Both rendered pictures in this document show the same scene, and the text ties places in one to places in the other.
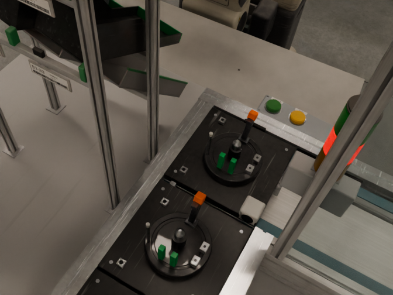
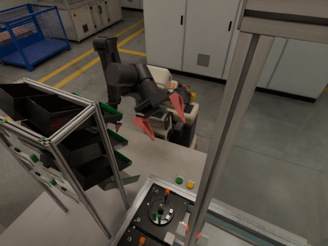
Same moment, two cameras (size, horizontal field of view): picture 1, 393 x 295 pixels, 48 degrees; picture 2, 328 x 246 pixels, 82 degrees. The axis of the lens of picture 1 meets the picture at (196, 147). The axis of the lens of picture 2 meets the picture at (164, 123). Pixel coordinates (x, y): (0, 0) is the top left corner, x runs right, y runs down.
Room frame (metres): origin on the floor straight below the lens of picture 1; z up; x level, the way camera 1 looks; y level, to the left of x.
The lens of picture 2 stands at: (0.19, -0.13, 2.02)
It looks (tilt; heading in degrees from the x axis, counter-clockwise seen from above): 44 degrees down; 3
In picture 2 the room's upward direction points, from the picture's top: straight up
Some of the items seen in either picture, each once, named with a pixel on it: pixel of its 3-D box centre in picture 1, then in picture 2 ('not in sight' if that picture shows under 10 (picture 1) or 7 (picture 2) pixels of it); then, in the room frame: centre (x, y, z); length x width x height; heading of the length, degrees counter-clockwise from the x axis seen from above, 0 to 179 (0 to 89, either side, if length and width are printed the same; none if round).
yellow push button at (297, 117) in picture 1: (297, 118); (190, 185); (0.76, -0.25, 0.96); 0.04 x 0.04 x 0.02
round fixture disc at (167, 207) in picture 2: (233, 157); (160, 211); (0.59, -0.09, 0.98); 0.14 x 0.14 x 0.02
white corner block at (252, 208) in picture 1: (251, 211); (169, 239); (0.46, -0.14, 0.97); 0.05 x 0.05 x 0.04; 67
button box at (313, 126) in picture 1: (294, 125); (189, 188); (0.76, -0.25, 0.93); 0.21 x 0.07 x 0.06; 67
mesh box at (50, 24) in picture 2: not in sight; (29, 35); (4.41, 3.12, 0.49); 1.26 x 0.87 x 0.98; 162
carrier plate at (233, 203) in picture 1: (231, 162); (160, 212); (0.59, -0.09, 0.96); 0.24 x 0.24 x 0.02; 67
